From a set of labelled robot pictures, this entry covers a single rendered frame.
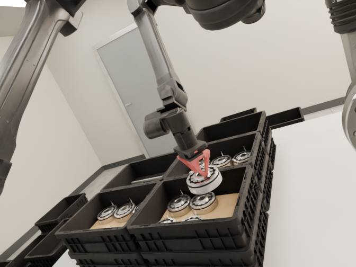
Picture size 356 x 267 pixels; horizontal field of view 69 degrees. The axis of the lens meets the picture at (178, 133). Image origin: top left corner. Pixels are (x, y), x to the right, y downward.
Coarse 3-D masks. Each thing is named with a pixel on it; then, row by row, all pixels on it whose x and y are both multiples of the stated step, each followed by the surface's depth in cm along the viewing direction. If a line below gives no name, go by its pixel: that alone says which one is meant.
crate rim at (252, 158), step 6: (258, 132) 117; (234, 138) 123; (258, 138) 112; (210, 144) 129; (258, 144) 110; (252, 150) 102; (252, 156) 98; (252, 162) 95; (222, 168) 99; (168, 174) 116; (186, 174) 107
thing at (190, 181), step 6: (210, 168) 78; (216, 168) 76; (192, 174) 80; (210, 174) 74; (216, 174) 73; (186, 180) 77; (192, 180) 76; (198, 180) 74; (204, 180) 73; (210, 180) 72; (192, 186) 74
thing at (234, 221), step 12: (228, 168) 97; (240, 168) 94; (168, 180) 109; (240, 192) 79; (144, 204) 98; (240, 204) 74; (240, 216) 71; (132, 228) 86; (144, 228) 84; (156, 228) 81; (168, 228) 79; (180, 228) 77; (192, 228) 75; (204, 228) 74; (216, 228) 72
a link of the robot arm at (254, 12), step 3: (261, 0) 68; (264, 0) 70; (258, 3) 66; (261, 3) 69; (255, 6) 68; (258, 6) 68; (261, 6) 69; (255, 9) 68; (258, 9) 69; (261, 9) 69; (252, 12) 69; (255, 12) 69; (258, 12) 69; (261, 12) 69; (249, 15) 70; (252, 15) 70
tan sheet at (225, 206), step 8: (224, 200) 97; (232, 200) 95; (216, 208) 94; (224, 208) 92; (232, 208) 90; (168, 216) 103; (184, 216) 98; (200, 216) 94; (208, 216) 92; (216, 216) 90; (224, 216) 88
